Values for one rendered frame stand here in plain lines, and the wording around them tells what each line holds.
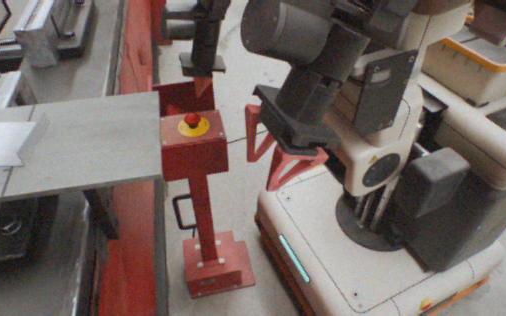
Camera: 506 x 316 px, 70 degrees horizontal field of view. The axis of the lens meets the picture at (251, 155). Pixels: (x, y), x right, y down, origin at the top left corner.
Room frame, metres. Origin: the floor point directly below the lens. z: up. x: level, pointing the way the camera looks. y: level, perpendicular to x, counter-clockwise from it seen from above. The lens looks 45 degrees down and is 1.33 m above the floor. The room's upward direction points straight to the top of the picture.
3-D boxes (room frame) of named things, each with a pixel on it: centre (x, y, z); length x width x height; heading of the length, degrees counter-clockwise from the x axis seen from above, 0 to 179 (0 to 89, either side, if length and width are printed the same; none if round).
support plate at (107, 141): (0.36, 0.26, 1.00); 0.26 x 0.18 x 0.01; 101
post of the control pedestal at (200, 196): (0.69, 0.16, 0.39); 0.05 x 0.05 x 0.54; 13
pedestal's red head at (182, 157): (0.69, 0.16, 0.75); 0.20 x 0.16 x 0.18; 13
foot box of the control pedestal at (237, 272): (0.70, 0.13, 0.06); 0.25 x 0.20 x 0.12; 103
